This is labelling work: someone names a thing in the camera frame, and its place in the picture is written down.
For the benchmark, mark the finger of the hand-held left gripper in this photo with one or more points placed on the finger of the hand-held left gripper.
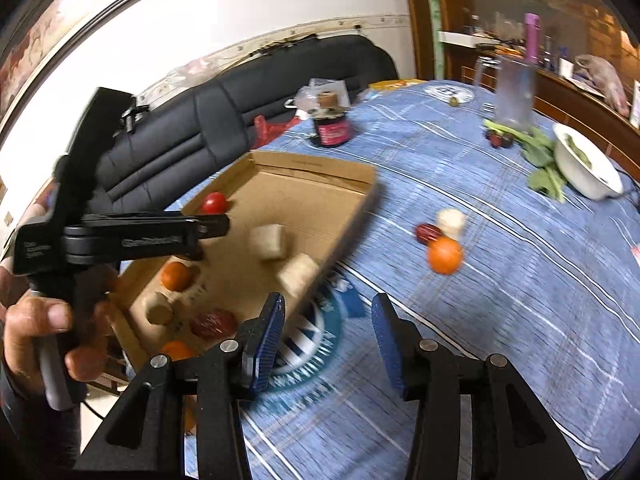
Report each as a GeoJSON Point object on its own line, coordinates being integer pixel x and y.
{"type": "Point", "coordinates": [212, 225]}

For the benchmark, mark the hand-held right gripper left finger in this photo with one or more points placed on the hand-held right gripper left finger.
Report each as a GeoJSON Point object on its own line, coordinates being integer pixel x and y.
{"type": "Point", "coordinates": [265, 347]}

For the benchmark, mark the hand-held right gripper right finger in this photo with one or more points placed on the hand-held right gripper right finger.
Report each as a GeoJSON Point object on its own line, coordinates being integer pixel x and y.
{"type": "Point", "coordinates": [387, 347]}

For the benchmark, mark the red cherry tomato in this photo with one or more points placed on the red cherry tomato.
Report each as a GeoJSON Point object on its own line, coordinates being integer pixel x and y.
{"type": "Point", "coordinates": [215, 202]}

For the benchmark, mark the wrinkled red date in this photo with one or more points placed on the wrinkled red date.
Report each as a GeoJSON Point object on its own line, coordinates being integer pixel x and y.
{"type": "Point", "coordinates": [214, 322]}

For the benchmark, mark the white cake cube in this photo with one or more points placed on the white cake cube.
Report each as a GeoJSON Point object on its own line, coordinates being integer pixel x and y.
{"type": "Point", "coordinates": [299, 274]}
{"type": "Point", "coordinates": [451, 221]}
{"type": "Point", "coordinates": [269, 241]}

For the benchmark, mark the orange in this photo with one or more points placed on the orange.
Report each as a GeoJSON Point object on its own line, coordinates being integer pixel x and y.
{"type": "Point", "coordinates": [444, 256]}
{"type": "Point", "coordinates": [176, 276]}
{"type": "Point", "coordinates": [176, 350]}

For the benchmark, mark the cardboard box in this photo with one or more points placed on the cardboard box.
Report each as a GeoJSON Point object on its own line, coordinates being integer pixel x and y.
{"type": "Point", "coordinates": [300, 195]}

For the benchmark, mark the tan cake cube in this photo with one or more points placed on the tan cake cube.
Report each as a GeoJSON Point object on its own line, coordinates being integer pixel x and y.
{"type": "Point", "coordinates": [159, 307]}

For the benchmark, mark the person's left forearm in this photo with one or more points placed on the person's left forearm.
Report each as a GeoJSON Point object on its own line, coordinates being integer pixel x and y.
{"type": "Point", "coordinates": [30, 435]}

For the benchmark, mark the person's left hand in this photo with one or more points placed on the person's left hand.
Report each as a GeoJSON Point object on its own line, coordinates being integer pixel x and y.
{"type": "Point", "coordinates": [42, 316]}

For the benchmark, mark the black sofa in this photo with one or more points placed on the black sofa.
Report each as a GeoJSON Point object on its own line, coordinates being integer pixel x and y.
{"type": "Point", "coordinates": [200, 120]}

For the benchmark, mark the red plastic bag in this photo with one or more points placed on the red plastic bag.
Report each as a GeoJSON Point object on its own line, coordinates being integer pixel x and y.
{"type": "Point", "coordinates": [270, 131]}

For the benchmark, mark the blue plaid tablecloth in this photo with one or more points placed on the blue plaid tablecloth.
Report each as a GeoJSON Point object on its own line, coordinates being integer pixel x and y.
{"type": "Point", "coordinates": [500, 335]}

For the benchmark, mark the small red date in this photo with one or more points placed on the small red date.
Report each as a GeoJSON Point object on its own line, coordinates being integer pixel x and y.
{"type": "Point", "coordinates": [426, 233]}

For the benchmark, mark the dark jar red label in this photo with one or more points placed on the dark jar red label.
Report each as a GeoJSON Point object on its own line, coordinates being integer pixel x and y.
{"type": "Point", "coordinates": [331, 127]}

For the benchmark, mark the dark red cherry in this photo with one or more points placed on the dark red cherry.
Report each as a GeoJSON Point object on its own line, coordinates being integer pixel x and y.
{"type": "Point", "coordinates": [507, 140]}
{"type": "Point", "coordinates": [492, 137]}

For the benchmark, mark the green leaf vegetable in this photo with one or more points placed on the green leaf vegetable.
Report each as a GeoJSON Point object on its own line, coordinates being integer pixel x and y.
{"type": "Point", "coordinates": [542, 160]}

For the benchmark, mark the white paper card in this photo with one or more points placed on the white paper card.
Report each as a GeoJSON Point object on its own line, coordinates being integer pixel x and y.
{"type": "Point", "coordinates": [635, 254]}

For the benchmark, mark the white bowl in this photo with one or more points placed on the white bowl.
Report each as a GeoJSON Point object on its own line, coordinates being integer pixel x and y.
{"type": "Point", "coordinates": [585, 165]}

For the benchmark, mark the clear glass mug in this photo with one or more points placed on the clear glass mug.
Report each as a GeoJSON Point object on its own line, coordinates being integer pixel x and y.
{"type": "Point", "coordinates": [512, 92]}

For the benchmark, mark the wooden sideboard cabinet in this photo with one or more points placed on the wooden sideboard cabinet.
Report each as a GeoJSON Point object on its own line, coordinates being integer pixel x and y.
{"type": "Point", "coordinates": [555, 105]}

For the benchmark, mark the white tray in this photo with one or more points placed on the white tray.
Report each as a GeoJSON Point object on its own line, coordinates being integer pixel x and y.
{"type": "Point", "coordinates": [465, 38]}

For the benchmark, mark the purple bottle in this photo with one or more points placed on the purple bottle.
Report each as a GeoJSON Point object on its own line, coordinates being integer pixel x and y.
{"type": "Point", "coordinates": [531, 40]}

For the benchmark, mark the pink plastic bag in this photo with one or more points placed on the pink plastic bag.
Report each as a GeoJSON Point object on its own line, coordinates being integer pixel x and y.
{"type": "Point", "coordinates": [602, 80]}

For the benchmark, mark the white tube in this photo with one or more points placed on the white tube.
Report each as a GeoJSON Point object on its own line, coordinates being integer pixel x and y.
{"type": "Point", "coordinates": [636, 105]}

